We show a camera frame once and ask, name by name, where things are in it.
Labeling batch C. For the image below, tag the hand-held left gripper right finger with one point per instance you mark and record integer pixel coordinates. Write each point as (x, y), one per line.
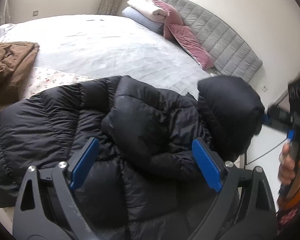
(206, 165)

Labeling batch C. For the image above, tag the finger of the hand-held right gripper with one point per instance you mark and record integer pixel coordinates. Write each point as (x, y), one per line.
(281, 116)
(290, 135)

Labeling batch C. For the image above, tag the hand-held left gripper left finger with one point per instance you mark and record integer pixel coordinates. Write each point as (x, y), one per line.
(86, 160)

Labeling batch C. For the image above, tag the black puffer jacket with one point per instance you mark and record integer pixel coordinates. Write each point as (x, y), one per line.
(152, 120)

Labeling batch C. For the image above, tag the person's right hand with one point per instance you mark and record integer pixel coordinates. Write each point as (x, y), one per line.
(288, 170)

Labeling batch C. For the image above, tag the grey quilted headboard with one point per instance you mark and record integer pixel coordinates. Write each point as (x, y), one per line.
(215, 37)

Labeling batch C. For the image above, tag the pink pillow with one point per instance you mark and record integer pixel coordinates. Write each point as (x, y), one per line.
(190, 45)
(170, 17)

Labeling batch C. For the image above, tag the bed with floral sheet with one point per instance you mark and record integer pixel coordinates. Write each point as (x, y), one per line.
(102, 45)

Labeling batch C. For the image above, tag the brown garment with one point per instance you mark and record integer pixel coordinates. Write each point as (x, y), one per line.
(10, 65)

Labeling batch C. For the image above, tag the light blue pillow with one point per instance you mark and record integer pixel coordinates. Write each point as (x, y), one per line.
(142, 20)

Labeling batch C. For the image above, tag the white folded towel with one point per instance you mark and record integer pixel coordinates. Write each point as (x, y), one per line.
(147, 10)

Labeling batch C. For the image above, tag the white wall socket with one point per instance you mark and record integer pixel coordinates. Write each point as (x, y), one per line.
(35, 12)
(264, 88)

